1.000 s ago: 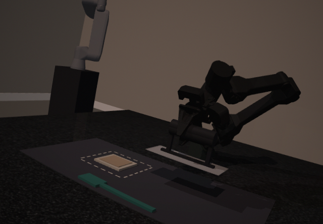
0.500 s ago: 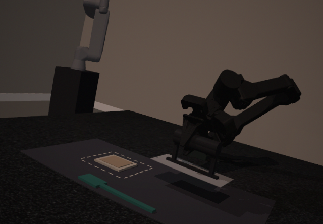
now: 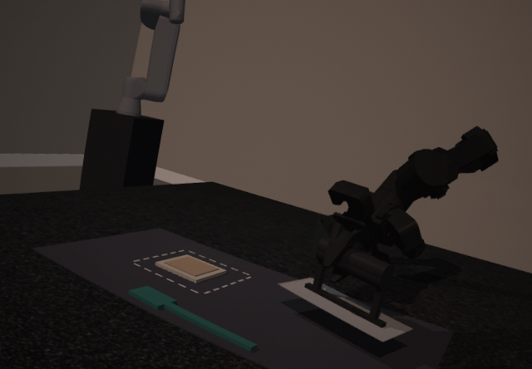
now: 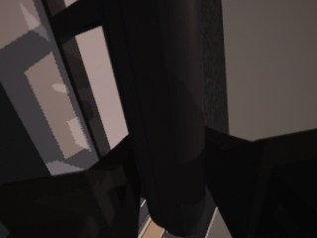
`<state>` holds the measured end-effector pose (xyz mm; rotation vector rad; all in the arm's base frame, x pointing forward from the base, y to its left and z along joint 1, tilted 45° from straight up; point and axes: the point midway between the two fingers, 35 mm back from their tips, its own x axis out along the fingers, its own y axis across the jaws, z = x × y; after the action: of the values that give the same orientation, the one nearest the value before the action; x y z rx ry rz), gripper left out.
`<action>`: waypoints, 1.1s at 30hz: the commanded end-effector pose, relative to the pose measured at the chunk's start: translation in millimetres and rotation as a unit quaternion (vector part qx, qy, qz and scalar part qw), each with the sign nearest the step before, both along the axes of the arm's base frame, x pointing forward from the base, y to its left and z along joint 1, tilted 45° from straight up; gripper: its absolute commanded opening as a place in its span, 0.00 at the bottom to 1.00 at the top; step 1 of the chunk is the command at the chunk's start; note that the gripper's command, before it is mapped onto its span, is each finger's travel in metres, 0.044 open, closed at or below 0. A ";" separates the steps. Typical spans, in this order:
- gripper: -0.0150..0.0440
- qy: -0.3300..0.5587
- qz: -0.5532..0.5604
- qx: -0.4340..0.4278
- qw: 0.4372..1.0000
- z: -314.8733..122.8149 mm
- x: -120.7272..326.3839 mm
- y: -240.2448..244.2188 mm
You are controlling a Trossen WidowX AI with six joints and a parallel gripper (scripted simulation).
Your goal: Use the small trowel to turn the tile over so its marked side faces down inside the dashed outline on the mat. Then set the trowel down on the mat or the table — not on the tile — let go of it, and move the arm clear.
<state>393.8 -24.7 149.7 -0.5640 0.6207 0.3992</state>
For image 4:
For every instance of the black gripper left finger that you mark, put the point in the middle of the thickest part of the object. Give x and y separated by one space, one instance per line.
110 192

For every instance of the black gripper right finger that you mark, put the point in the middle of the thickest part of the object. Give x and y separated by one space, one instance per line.
237 173

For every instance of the tan square tile with black center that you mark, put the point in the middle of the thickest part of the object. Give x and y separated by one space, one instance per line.
149 229

